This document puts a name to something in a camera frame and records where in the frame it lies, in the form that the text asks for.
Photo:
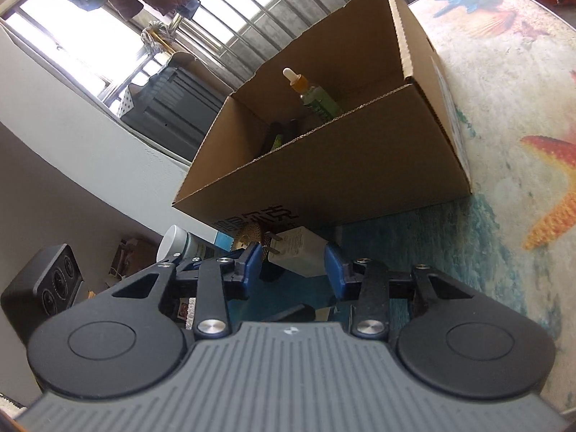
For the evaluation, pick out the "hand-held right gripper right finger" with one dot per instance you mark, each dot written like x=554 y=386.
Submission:
x=335 y=266

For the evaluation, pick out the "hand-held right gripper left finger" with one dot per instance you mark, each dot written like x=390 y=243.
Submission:
x=252 y=262

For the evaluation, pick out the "white charger plug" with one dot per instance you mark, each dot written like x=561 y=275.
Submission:
x=299 y=252

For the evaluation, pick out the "brown cardboard box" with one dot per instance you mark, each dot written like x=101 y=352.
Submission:
x=342 y=166

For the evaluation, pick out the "green lip balm tube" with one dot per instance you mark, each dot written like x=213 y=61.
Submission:
x=276 y=142

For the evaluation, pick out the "green glass dropper bottle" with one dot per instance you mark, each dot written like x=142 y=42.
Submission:
x=317 y=99

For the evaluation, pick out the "black jar with gold lid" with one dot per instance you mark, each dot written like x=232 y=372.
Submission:
x=246 y=239

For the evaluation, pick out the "white bottle with green label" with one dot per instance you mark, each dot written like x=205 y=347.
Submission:
x=180 y=243

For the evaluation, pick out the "grey plastic crate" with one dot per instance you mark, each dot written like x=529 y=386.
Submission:
x=180 y=99

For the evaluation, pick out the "white perforated basket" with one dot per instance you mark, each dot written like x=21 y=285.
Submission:
x=125 y=101

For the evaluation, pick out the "metal window railing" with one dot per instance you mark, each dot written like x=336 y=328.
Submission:
x=279 y=0

